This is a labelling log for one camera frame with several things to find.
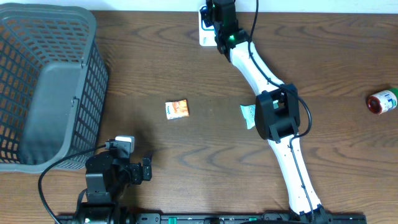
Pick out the orange snack packet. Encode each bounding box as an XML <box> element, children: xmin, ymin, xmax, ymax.
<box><xmin>165</xmin><ymin>100</ymin><xmax>189</xmax><ymax>119</ymax></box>

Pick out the pale green wipes packet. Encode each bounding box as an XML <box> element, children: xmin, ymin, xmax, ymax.
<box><xmin>240</xmin><ymin>105</ymin><xmax>256</xmax><ymax>129</ymax></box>

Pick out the green lid white jar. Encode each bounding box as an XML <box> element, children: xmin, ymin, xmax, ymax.
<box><xmin>367</xmin><ymin>88</ymin><xmax>397</xmax><ymax>114</ymax></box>

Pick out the blue Oreo cookie pack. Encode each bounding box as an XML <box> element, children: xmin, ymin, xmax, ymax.
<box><xmin>199</xmin><ymin>6</ymin><xmax>214</xmax><ymax>30</ymax></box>

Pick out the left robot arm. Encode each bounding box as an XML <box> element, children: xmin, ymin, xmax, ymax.
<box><xmin>71</xmin><ymin>151</ymin><xmax>152</xmax><ymax>223</ymax></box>

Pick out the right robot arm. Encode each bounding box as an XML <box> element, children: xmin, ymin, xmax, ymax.
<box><xmin>200</xmin><ymin>0</ymin><xmax>328</xmax><ymax>223</ymax></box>

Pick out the white barcode scanner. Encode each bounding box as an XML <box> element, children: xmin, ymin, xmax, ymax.
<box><xmin>198</xmin><ymin>5</ymin><xmax>217</xmax><ymax>47</ymax></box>

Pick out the grey plastic mesh basket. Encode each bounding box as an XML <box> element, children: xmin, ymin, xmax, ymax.
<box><xmin>1</xmin><ymin>3</ymin><xmax>108</xmax><ymax>173</ymax></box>

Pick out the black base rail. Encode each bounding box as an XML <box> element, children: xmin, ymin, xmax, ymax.
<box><xmin>55</xmin><ymin>212</ymin><xmax>368</xmax><ymax>224</ymax></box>

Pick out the left black cable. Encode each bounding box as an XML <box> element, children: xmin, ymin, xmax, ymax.
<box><xmin>37</xmin><ymin>140</ymin><xmax>116</xmax><ymax>224</ymax></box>

